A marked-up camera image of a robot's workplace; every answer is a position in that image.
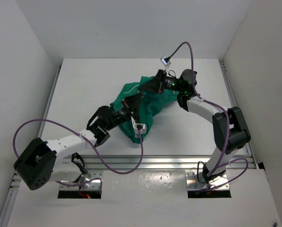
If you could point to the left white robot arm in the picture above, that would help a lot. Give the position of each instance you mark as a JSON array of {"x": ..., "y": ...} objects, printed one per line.
[{"x": 53, "y": 160}]

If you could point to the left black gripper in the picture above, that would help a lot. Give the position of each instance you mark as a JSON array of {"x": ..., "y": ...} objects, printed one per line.
[{"x": 132, "y": 102}]

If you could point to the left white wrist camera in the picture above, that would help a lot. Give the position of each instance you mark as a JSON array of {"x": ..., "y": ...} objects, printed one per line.
[{"x": 138, "y": 127}]

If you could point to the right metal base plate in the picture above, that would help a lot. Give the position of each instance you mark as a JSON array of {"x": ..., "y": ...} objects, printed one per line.
[{"x": 220, "y": 183}]

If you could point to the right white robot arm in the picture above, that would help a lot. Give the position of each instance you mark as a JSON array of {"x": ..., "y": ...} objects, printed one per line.
[{"x": 229, "y": 126}]

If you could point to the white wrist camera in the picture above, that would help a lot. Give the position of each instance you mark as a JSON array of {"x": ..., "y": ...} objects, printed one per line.
[
  {"x": 166, "y": 62},
  {"x": 138, "y": 127}
]

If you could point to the aluminium right side rail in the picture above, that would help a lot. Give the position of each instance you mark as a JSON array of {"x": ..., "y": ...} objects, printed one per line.
[{"x": 229, "y": 88}]

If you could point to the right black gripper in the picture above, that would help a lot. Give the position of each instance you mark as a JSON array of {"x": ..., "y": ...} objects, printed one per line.
[{"x": 154, "y": 84}]

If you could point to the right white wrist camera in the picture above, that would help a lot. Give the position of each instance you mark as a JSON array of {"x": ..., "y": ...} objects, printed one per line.
[{"x": 166, "y": 62}]

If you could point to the green jacket with orange G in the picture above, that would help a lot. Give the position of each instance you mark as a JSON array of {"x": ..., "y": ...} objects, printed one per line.
[{"x": 151, "y": 104}]

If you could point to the aluminium front rail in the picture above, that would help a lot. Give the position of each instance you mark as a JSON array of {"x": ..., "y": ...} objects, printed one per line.
[{"x": 125, "y": 163}]

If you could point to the metal base plate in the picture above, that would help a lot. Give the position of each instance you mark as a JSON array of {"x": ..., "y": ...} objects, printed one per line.
[
  {"x": 93, "y": 182},
  {"x": 220, "y": 183}
]

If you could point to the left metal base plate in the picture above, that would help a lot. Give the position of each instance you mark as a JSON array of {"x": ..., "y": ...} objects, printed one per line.
[{"x": 93, "y": 182}]

